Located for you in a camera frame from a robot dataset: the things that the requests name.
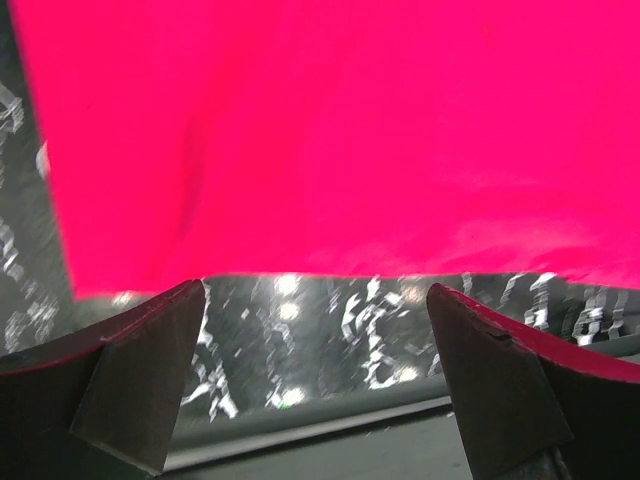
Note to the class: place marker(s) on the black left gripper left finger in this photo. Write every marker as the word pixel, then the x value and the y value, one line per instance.
pixel 101 403

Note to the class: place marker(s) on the pink t shirt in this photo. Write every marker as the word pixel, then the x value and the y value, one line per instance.
pixel 347 138

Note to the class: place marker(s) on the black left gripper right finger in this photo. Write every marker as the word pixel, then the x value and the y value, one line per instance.
pixel 529 405

